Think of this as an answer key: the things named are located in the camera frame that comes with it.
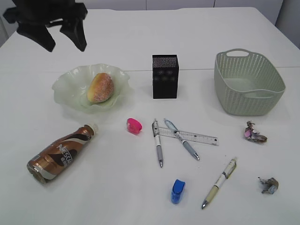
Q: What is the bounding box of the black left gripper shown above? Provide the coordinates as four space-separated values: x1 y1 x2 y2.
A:
3 0 88 52

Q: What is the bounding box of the blue pencil sharpener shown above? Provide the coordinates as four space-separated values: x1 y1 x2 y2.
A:
171 179 186 204

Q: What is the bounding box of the brown Nescafe coffee bottle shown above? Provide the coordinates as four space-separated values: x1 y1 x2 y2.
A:
27 124 98 184

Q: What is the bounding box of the frosted green ruffled glass plate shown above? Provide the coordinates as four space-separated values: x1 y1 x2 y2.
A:
52 63 132 114

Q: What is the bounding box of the sugared bread loaf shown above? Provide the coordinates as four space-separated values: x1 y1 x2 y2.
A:
87 73 114 103

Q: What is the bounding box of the white grey pen left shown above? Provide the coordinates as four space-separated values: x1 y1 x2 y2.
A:
152 119 164 168

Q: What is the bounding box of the beige white pen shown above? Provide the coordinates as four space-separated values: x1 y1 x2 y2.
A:
201 157 237 210

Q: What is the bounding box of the paper piece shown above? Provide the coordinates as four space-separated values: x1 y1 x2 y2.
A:
244 121 267 143
258 177 279 195

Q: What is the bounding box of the black mesh pen holder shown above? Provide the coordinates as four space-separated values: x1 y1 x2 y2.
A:
152 55 179 99

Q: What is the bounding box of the green plastic woven basket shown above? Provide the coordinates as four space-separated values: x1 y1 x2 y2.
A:
214 49 286 116

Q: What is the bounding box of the blue grey pen crossed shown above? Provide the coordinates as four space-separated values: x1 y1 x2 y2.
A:
164 118 200 161

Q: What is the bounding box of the pink pencil sharpener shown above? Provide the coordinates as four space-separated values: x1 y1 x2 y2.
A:
127 118 143 135

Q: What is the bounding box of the clear plastic ruler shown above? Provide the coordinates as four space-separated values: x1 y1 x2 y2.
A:
158 127 219 146

